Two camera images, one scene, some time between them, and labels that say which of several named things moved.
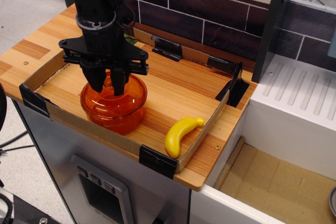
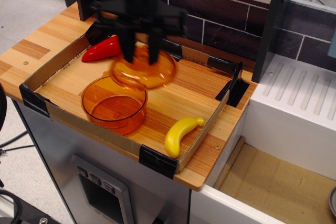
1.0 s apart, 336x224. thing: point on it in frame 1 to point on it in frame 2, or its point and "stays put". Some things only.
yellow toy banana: [176, 132] stays put
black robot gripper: [105, 48] to [139, 12]
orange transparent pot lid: [105, 103] to [141, 73]
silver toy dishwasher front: [103, 183] stays put
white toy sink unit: [280, 166] stays put
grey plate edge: [332, 200] stays put
